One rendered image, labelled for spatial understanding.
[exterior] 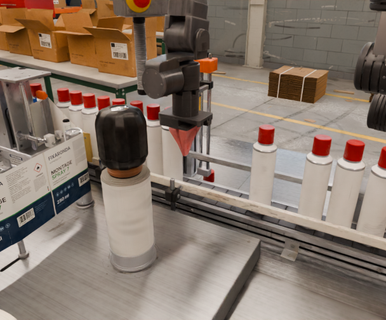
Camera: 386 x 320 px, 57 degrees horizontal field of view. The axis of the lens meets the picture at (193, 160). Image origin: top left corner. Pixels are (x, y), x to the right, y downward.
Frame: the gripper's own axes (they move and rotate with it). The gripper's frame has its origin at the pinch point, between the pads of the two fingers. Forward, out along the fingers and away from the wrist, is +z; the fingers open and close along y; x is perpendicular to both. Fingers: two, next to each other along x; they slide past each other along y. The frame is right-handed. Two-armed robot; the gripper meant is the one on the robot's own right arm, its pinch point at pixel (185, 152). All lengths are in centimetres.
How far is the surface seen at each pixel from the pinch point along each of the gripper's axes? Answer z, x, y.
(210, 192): 10.1, 2.2, 5.6
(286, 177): 5.5, 10.2, 20.8
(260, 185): 5.5, 3.8, 16.9
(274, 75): 68, 397, -102
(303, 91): 83, 395, -61
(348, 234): 10.4, 2.6, 36.3
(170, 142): 0.9, 4.4, -6.9
